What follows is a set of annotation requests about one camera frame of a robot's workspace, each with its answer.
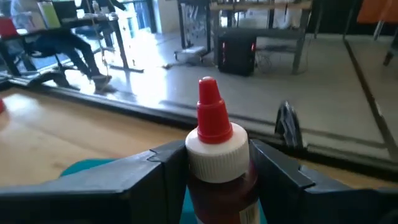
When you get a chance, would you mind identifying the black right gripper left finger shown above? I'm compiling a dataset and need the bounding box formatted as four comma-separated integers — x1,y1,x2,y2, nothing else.
93,139,188,224

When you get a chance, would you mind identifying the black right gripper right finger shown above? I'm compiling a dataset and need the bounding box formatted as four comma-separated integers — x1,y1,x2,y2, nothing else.
250,139,330,224

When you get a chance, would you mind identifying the large red food coloring bottle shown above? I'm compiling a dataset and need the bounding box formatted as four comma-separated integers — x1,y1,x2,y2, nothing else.
185,76,261,224

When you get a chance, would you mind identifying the blue plastic bin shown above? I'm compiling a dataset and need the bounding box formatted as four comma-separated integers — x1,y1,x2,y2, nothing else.
59,157,269,224

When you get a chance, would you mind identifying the black table clamp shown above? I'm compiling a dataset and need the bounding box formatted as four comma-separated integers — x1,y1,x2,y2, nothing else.
274,100,305,150

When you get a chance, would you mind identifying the white floor device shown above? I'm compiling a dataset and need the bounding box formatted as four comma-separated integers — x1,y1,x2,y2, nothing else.
173,45,208,65

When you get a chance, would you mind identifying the black computer tower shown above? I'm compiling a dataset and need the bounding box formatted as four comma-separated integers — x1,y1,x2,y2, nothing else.
216,32,258,77

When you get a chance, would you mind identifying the person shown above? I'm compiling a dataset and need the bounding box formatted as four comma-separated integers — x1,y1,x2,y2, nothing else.
9,0,113,91

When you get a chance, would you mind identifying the dark office desk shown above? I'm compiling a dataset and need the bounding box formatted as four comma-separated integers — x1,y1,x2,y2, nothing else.
0,12,146,74

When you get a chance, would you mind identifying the wooden table with grey legs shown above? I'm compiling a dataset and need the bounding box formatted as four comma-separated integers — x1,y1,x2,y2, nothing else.
208,0,314,75

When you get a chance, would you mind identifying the black desk monitor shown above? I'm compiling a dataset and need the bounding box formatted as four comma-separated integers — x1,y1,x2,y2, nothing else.
52,0,78,22

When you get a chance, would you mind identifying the green folder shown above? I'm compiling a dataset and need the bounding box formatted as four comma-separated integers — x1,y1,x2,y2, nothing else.
37,1,62,29

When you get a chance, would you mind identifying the orange chair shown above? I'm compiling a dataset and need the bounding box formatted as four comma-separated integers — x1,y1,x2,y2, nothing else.
356,0,398,67

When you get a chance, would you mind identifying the red chair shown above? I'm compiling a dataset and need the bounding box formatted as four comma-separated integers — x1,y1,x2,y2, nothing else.
0,17,20,40

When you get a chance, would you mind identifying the black aluminium table frame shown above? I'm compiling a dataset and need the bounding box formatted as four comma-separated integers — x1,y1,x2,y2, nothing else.
0,74,398,175

